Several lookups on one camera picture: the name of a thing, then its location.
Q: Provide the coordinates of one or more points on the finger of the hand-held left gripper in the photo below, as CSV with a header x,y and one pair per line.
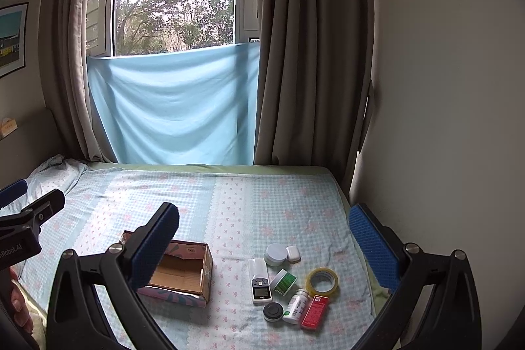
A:
x,y
14,192
45,206

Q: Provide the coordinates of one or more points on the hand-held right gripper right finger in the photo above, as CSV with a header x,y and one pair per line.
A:
x,y
373,247

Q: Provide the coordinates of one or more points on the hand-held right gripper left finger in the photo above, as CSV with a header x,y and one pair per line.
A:
x,y
156,247

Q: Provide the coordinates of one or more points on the cardboard box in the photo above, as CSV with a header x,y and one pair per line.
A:
x,y
184,272

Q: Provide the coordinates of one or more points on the black round lid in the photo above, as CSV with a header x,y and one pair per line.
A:
x,y
273,311

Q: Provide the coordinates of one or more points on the person's left hand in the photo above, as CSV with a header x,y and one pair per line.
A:
x,y
18,300

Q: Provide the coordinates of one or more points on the floral pillow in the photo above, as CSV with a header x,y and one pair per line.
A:
x,y
57,173

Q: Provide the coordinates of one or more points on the small yellow box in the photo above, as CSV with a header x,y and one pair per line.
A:
x,y
6,127

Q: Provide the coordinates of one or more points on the clear tape roll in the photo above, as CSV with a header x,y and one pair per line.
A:
x,y
309,282

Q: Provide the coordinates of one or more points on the small white case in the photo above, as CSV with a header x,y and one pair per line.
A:
x,y
293,254

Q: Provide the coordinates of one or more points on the red box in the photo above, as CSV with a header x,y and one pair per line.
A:
x,y
316,313

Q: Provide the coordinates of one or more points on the green fitted sheet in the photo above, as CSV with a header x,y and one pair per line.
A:
x,y
205,168

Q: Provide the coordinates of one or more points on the green and white jar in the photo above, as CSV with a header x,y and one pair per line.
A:
x,y
284,282

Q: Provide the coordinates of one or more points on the white pill bottle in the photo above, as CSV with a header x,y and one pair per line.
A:
x,y
296,307

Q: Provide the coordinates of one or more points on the white round jar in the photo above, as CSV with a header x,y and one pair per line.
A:
x,y
275,253

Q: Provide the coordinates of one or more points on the floral checked bed sheet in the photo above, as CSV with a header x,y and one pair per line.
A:
x,y
254,206

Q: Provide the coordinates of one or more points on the white remote control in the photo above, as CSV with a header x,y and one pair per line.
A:
x,y
259,276

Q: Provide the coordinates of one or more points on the light blue cloth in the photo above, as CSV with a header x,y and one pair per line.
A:
x,y
172,108

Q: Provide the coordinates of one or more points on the grey-brown curtain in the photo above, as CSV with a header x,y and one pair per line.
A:
x,y
69,46
311,46

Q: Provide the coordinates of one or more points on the wall poster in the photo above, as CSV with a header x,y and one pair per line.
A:
x,y
10,38

